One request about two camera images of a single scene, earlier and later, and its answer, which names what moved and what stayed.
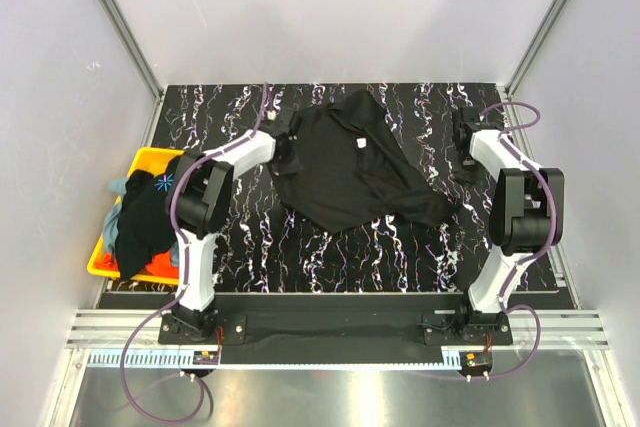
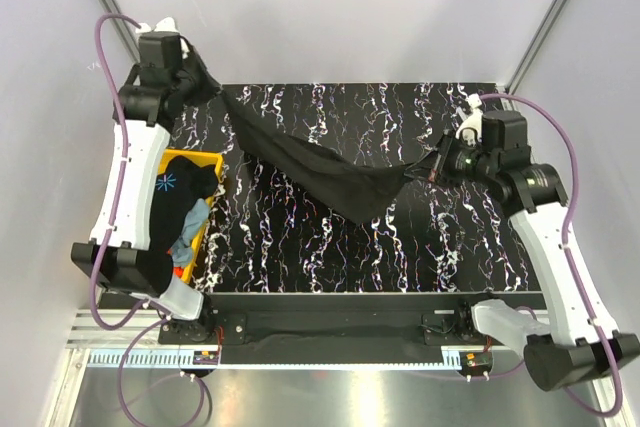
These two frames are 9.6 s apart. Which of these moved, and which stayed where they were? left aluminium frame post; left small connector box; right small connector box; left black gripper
Moved: left black gripper
Stayed: left small connector box; right small connector box; left aluminium frame post
